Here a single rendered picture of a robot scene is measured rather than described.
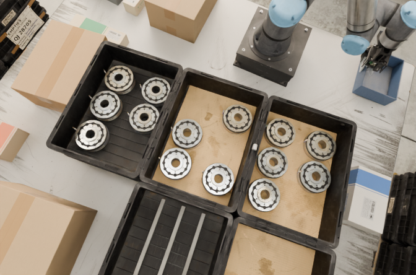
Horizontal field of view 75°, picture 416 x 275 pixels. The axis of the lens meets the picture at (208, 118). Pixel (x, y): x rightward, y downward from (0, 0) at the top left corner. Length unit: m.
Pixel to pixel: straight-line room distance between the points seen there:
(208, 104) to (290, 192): 0.41
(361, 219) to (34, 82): 1.22
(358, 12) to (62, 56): 0.98
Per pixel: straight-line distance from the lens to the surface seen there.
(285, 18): 0.99
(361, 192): 1.12
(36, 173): 1.20
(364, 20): 0.92
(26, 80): 1.14
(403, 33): 1.09
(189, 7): 1.17
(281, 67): 1.14
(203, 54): 1.23
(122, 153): 0.96
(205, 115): 0.97
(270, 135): 0.95
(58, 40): 1.18
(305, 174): 0.96
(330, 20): 2.50
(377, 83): 1.40
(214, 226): 0.92
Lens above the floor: 1.74
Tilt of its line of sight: 71 degrees down
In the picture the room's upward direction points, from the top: 9 degrees clockwise
